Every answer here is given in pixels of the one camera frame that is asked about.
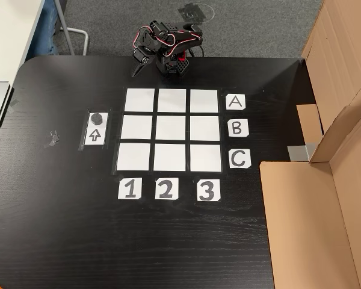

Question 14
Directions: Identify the white nine-square paper grid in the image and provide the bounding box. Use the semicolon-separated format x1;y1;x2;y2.
115;87;224;173

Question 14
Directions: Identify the black floor tape patch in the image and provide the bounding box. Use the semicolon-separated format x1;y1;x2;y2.
177;2;208;26

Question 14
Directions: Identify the grey metal table leg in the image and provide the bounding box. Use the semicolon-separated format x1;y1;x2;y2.
56;0;90;57

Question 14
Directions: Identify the white arrow paper sheet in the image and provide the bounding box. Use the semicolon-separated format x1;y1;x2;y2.
84;111;109;146

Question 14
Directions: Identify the person's leg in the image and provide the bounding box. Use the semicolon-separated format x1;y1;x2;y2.
43;0;67;57

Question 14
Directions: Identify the paper sheet letter A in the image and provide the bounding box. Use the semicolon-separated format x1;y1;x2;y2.
226;93;247;111

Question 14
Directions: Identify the crumpled clear tape piece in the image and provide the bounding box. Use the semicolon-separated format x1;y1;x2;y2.
44;129;60;149

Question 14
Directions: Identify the paper sheet letter B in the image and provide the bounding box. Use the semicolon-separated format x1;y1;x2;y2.
227;119;250;138

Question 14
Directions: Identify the paper sheet number 1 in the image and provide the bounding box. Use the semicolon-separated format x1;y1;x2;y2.
117;177;143;200

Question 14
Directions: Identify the paper sheet number 2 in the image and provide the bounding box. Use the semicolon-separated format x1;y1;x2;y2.
155;177;179;200

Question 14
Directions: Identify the white table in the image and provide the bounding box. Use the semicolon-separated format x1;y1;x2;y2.
0;0;46;82

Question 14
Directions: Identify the paper sheet letter C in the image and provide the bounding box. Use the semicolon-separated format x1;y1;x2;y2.
229;149;252;170

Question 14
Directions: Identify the paper sheet number 3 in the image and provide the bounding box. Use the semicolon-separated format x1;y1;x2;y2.
196;178;221;202

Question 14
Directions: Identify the brown cardboard panel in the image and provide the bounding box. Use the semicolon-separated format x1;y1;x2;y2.
259;79;361;289
296;0;361;145

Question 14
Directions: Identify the black power cable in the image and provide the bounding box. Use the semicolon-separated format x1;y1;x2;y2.
188;44;206;58

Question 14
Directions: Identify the grey duct tape strip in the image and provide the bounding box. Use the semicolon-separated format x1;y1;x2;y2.
287;143;318;163

